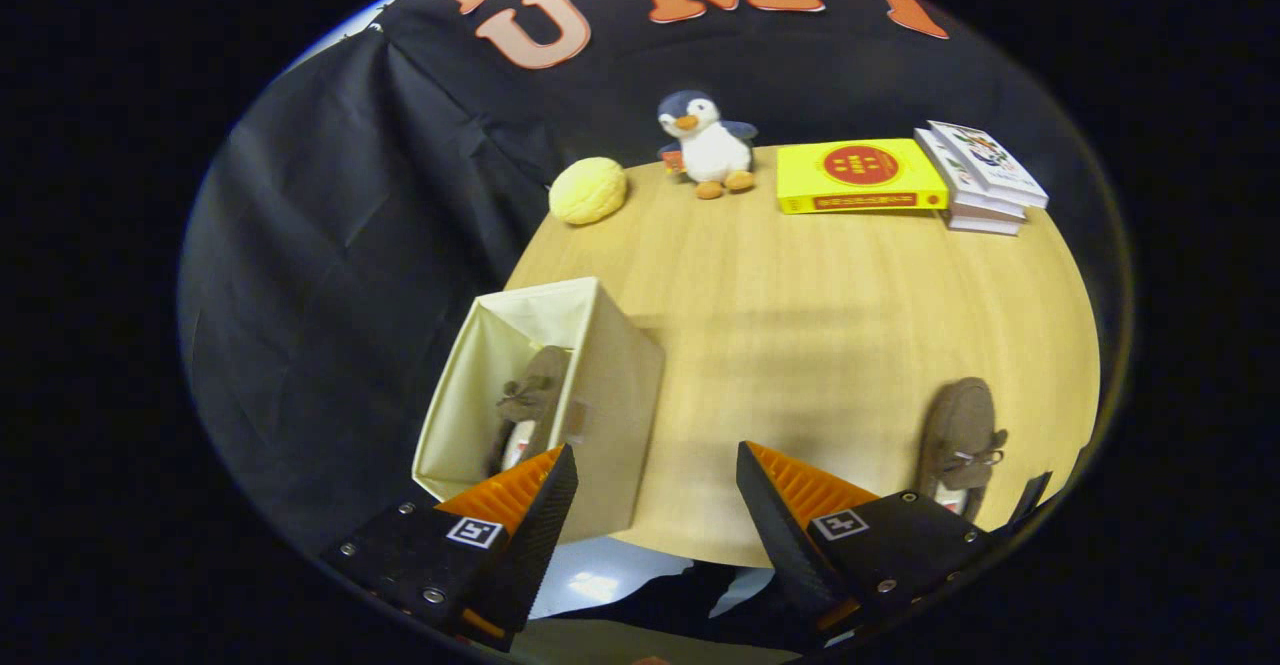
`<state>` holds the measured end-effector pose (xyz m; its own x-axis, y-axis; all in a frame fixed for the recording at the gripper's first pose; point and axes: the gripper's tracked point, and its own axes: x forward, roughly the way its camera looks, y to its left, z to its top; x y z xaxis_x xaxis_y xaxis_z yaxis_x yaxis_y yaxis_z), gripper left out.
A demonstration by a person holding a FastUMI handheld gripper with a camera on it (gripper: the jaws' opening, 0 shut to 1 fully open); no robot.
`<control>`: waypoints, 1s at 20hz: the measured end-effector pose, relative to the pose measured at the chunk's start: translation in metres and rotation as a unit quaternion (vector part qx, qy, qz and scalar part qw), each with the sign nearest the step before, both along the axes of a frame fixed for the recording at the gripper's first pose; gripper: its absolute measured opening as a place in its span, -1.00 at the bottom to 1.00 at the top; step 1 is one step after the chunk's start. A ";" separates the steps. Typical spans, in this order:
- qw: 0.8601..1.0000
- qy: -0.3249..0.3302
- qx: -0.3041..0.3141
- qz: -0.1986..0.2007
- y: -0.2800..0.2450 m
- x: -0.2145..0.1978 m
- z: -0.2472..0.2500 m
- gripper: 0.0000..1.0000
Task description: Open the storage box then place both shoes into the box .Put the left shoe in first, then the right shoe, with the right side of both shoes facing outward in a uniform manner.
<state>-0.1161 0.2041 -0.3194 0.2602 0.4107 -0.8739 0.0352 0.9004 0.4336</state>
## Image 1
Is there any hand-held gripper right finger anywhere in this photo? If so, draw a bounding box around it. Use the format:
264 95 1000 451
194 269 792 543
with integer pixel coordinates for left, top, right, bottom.
735 440 999 653

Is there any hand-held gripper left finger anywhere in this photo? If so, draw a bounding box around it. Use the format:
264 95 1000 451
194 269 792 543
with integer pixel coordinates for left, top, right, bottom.
318 444 580 654

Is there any brown shoe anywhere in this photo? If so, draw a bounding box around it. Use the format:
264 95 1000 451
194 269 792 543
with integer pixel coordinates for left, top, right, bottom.
917 377 1009 524
487 346 573 476

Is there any cream fabric storage box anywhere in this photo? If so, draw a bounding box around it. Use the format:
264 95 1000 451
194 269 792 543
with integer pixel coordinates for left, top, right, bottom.
413 277 666 546

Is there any black angular object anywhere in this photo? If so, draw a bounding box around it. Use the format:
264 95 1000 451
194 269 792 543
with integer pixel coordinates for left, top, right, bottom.
1010 472 1054 528

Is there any yellow round plush bun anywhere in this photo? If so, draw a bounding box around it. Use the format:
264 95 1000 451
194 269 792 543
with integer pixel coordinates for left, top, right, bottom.
549 157 629 226

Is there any black backdrop cloth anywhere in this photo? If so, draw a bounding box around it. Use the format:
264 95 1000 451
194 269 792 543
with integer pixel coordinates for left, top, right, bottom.
178 0 1136 556

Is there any yellow book with red circle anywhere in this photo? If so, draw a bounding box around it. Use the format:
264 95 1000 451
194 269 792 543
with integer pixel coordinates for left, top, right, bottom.
777 138 949 215

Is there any penguin plush toy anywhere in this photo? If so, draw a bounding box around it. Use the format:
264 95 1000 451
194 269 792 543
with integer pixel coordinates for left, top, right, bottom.
657 90 759 200

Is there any illustrated white book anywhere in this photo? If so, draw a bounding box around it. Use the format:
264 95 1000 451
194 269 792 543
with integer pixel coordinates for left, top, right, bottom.
928 121 1049 209

